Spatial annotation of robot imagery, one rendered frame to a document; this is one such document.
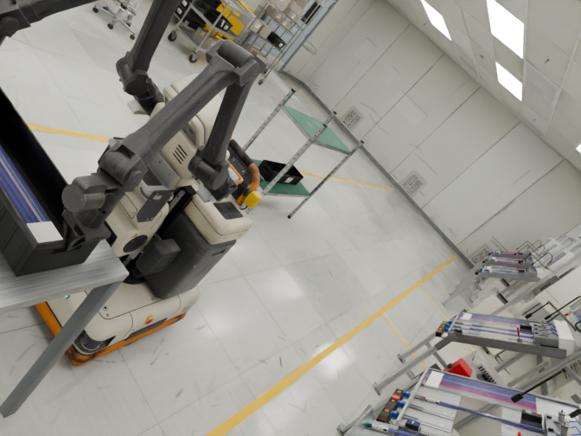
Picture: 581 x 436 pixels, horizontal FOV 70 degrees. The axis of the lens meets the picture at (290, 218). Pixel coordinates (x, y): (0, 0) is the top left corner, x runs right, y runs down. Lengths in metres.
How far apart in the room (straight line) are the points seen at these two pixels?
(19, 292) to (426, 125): 10.27
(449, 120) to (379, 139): 1.71
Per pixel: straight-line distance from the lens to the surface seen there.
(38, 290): 1.11
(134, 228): 1.64
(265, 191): 3.46
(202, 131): 1.36
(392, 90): 11.26
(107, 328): 1.82
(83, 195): 0.91
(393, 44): 11.62
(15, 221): 1.09
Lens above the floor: 1.63
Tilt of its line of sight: 22 degrees down
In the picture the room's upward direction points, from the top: 44 degrees clockwise
